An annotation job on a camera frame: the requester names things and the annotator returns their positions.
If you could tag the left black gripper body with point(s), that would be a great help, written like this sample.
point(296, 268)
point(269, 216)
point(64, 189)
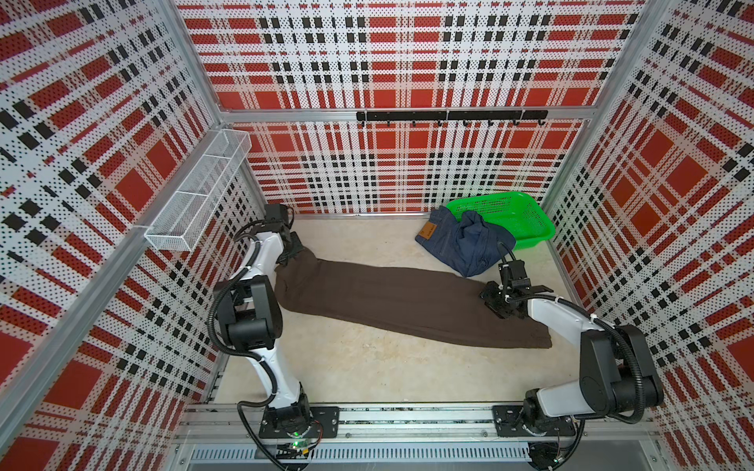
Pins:
point(292, 248)

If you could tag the blue denim jeans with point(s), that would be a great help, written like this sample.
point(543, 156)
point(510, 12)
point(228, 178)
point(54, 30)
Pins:
point(469, 246)

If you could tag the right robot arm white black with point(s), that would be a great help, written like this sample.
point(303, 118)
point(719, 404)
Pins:
point(617, 375)

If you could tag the green plastic basket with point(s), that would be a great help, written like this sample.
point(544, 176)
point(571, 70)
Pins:
point(517, 212)

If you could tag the black hook rail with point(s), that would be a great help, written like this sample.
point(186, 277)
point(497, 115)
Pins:
point(515, 116)

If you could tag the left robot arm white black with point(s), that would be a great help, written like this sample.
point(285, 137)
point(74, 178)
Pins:
point(245, 320)

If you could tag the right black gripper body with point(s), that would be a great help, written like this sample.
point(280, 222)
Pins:
point(495, 299)

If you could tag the brown trousers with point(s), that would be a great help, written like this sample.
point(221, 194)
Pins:
point(436, 306)

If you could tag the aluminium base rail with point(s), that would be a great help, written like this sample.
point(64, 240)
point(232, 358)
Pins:
point(425, 436)

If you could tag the white wire mesh shelf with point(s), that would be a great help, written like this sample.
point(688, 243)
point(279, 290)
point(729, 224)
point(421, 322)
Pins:
point(212, 167)

